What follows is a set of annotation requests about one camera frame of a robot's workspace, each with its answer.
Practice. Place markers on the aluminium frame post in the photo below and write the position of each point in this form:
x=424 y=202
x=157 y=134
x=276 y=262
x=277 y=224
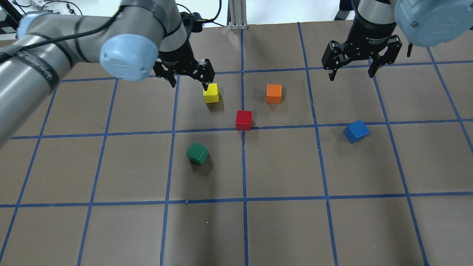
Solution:
x=237 y=15

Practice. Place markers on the red wooden block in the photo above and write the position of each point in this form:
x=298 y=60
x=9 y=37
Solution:
x=243 y=120

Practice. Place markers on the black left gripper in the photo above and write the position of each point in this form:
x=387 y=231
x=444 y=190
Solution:
x=179 y=54

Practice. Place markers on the blue wooden block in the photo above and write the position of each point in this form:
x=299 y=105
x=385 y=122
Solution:
x=356 y=131

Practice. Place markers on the green wooden block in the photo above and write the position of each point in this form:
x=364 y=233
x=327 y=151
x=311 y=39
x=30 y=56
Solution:
x=197 y=153

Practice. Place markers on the yellow wooden block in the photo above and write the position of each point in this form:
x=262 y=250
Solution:
x=211 y=94

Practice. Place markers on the orange wooden block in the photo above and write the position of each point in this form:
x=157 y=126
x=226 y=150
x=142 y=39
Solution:
x=274 y=93

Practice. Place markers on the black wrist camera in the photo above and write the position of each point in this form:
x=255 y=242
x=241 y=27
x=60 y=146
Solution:
x=193 y=22

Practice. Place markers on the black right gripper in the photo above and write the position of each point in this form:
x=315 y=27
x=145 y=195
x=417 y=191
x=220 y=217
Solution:
x=368 y=34

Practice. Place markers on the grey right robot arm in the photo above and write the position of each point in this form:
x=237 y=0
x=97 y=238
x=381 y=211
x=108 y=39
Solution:
x=424 y=23

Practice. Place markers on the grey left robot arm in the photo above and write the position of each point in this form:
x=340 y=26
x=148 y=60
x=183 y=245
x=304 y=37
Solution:
x=142 y=36

